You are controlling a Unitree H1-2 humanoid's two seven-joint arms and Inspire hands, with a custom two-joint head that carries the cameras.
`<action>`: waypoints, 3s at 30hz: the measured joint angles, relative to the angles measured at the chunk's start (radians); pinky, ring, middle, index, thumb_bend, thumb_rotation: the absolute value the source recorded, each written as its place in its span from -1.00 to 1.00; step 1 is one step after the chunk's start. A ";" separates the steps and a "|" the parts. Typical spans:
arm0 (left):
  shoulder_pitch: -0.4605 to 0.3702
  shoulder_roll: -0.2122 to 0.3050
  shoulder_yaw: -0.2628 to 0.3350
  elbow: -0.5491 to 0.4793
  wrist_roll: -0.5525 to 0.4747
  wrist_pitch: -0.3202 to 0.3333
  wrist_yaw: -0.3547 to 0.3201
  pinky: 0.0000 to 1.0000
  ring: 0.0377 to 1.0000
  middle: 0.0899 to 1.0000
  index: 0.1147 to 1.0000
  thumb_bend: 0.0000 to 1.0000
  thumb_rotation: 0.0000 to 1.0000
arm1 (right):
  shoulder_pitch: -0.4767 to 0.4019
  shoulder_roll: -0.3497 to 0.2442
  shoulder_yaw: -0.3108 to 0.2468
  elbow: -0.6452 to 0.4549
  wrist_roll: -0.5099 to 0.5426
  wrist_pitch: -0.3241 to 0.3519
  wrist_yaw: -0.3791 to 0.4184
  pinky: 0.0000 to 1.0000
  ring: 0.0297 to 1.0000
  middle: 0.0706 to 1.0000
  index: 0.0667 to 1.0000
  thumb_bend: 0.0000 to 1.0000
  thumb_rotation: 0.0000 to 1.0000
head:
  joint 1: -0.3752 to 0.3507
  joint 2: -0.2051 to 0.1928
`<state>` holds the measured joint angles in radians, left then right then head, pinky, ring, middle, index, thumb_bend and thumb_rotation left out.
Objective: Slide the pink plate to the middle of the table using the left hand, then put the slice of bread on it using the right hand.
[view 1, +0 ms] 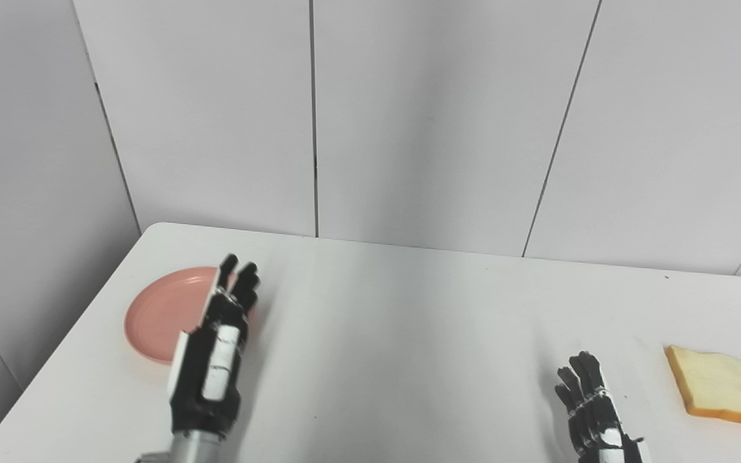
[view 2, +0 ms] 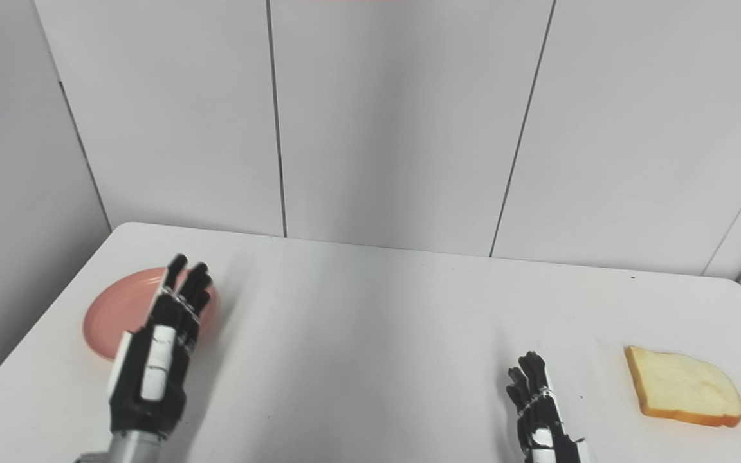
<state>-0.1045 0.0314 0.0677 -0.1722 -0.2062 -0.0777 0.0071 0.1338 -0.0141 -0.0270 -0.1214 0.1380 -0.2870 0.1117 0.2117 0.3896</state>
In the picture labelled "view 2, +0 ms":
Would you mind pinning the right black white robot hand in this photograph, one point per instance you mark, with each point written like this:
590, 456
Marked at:
541, 418

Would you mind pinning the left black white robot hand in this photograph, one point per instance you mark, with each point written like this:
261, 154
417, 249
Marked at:
148, 379

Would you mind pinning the pink round plate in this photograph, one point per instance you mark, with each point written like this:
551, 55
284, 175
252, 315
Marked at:
123, 315

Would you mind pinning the slice of white bread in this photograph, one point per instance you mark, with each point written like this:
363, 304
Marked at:
682, 389

